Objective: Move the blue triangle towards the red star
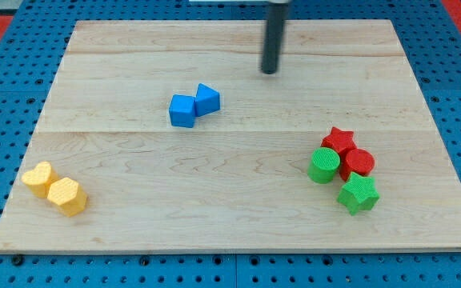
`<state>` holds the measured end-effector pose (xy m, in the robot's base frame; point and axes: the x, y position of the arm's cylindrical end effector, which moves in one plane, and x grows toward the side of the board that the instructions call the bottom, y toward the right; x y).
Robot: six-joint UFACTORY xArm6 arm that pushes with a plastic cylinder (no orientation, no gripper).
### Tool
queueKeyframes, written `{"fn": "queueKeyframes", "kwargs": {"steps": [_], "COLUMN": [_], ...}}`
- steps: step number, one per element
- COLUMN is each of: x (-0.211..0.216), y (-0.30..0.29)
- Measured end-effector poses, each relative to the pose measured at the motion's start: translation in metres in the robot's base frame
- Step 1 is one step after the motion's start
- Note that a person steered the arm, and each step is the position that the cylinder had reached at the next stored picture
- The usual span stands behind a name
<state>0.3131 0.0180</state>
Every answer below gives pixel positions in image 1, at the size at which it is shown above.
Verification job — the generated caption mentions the blue triangle block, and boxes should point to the blue triangle block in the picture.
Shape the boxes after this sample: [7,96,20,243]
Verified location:
[194,83,220,117]

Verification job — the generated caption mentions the red star block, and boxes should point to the red star block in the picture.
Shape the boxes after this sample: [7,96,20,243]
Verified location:
[320,126,357,160]

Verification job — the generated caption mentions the green star block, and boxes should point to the green star block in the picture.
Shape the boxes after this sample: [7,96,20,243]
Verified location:
[337,172,380,215]

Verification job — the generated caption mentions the blue cube block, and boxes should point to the blue cube block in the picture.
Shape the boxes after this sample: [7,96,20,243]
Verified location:
[169,94,196,128]

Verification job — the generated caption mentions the wooden board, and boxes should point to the wooden board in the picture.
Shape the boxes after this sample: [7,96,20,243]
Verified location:
[0,20,461,255]

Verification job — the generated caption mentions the green cylinder block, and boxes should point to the green cylinder block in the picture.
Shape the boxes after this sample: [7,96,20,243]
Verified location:
[307,147,341,184]

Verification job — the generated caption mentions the red cylinder block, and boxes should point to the red cylinder block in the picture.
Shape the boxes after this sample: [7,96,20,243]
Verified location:
[339,149,375,182]

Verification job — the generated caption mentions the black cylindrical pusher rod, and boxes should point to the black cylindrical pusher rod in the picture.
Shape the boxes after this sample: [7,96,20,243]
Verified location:
[260,0,291,74]

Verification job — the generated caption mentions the yellow hexagon block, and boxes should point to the yellow hexagon block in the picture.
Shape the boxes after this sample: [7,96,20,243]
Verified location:
[47,178,88,217]

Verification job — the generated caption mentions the yellow heart block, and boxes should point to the yellow heart block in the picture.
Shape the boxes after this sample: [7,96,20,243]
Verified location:
[21,162,59,198]

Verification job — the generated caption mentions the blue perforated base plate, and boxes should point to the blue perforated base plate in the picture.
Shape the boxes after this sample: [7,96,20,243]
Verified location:
[0,1,461,287]

